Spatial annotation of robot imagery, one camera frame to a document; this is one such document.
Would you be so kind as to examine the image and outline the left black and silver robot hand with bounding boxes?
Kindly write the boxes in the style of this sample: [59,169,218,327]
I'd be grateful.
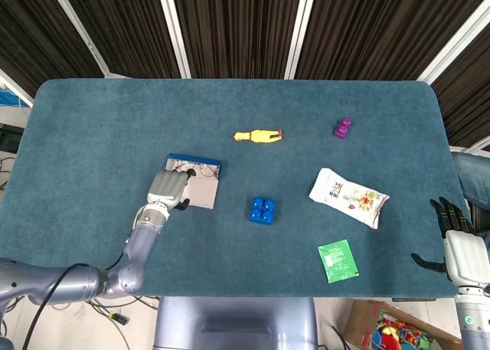
[146,168,197,211]

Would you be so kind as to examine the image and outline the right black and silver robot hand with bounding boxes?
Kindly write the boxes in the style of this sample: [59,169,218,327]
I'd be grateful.
[410,196,490,289]

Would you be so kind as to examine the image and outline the blue and white box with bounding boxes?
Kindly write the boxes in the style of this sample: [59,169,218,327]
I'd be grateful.
[163,153,224,210]

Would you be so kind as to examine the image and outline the wire-rimmed eyeglasses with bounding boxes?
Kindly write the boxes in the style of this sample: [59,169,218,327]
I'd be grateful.
[174,163,217,178]

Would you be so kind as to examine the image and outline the cardboard box of toys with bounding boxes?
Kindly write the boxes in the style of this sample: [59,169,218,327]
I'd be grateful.
[343,299,464,350]

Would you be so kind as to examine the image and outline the teal fabric table cover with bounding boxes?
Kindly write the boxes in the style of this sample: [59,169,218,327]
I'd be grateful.
[0,77,467,299]

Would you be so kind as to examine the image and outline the blue four-stud building block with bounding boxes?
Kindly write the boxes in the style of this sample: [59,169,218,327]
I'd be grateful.
[247,196,278,225]

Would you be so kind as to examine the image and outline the yellow rubber chicken toy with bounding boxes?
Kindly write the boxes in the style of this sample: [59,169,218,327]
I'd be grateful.
[232,129,285,144]

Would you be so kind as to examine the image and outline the green foil sachet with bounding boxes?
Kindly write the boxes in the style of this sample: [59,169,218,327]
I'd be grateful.
[317,239,360,284]

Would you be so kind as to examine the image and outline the white nut snack bag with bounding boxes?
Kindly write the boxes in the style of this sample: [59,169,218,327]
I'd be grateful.
[309,167,390,231]

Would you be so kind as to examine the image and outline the black floor power adapter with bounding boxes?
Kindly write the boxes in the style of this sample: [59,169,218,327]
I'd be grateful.
[108,310,130,326]

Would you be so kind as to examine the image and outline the blue-grey robot torso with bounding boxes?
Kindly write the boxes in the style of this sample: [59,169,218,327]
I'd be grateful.
[152,296,319,350]

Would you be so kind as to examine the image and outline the dark brown curtain panel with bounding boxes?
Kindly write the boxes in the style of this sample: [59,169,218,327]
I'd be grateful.
[170,0,303,79]
[0,0,104,98]
[57,0,181,79]
[296,0,490,81]
[432,24,490,148]

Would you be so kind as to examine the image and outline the blue plastic bin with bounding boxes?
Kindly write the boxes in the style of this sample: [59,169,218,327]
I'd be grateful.
[0,89,31,109]

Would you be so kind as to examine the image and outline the purple two-stud building block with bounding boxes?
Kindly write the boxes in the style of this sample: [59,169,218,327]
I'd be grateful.
[333,116,353,139]

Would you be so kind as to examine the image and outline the white aluminium frame post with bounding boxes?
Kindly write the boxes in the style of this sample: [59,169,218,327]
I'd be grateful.
[283,0,315,80]
[47,0,113,79]
[416,0,490,85]
[155,0,191,79]
[449,135,490,162]
[0,68,35,108]

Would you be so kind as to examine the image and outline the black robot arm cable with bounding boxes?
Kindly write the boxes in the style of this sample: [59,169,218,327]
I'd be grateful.
[21,248,127,350]

